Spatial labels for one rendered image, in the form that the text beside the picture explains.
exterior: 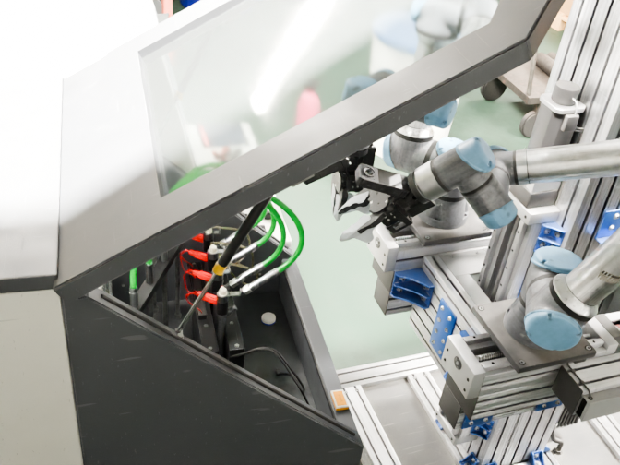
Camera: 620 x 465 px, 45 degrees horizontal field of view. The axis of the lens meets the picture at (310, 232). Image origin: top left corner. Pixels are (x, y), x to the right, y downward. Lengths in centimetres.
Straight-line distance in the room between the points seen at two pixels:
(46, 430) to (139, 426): 17
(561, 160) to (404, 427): 137
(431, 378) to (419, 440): 28
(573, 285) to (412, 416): 124
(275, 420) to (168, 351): 31
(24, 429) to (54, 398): 9
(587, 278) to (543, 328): 14
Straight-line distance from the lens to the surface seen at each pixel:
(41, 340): 130
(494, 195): 153
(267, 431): 156
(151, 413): 146
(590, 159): 163
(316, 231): 384
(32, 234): 130
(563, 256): 181
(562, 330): 167
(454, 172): 150
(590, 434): 294
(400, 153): 214
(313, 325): 192
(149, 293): 176
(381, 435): 265
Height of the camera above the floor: 227
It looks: 36 degrees down
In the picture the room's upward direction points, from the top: 7 degrees clockwise
